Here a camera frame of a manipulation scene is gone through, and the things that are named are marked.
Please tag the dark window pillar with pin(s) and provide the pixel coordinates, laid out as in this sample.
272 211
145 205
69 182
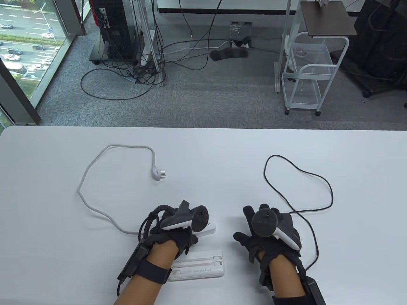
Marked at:
19 101
78 19

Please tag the person's left hand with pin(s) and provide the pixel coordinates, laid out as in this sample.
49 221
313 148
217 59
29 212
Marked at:
178 238

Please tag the white long table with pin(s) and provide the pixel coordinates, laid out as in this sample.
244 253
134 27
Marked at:
238 3

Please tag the white power strip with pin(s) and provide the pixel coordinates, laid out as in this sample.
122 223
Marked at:
208 229

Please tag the black rolling platform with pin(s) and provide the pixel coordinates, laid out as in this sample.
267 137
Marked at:
95 54

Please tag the white battery pack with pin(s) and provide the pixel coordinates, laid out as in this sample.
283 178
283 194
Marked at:
203 265

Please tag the black bulky equipment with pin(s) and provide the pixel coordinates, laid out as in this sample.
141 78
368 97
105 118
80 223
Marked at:
381 47

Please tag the grey and white controller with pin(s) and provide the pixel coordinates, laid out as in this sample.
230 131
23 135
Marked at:
265 222
178 219

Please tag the silver aluminium frame post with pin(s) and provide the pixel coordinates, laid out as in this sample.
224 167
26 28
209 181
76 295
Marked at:
158 68
281 63

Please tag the white rolling cart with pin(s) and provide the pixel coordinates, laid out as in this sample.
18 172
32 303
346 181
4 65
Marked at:
291 63

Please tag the person's right hand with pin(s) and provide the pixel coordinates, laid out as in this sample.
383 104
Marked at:
279 251

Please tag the person's right forearm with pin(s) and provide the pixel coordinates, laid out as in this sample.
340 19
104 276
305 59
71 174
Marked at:
286 276

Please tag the small round grey dish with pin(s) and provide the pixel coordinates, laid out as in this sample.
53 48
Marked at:
300 51

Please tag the brown board shelf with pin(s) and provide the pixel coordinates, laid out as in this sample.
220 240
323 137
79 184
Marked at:
327 19

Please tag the black computer tower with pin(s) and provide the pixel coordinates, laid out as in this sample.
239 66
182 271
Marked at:
114 28

